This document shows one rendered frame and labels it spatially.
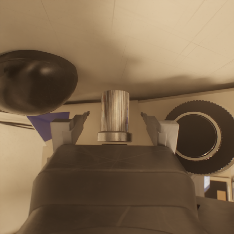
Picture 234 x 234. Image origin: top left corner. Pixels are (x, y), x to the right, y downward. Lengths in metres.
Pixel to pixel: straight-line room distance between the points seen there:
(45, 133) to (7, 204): 0.46
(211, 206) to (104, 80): 0.31
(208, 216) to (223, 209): 0.05
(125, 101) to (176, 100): 0.07
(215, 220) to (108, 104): 0.25
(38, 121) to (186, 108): 0.22
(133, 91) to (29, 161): 0.59
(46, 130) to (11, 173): 0.43
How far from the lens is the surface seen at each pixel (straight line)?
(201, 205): 0.38
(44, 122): 0.28
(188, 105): 0.16
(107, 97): 0.15
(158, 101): 0.20
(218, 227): 0.31
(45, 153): 0.34
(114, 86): 0.18
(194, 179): 0.76
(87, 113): 0.15
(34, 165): 0.74
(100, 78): 0.16
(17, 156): 0.71
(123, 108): 0.15
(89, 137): 0.23
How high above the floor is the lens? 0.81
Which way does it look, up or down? 8 degrees down
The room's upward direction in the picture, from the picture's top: 179 degrees counter-clockwise
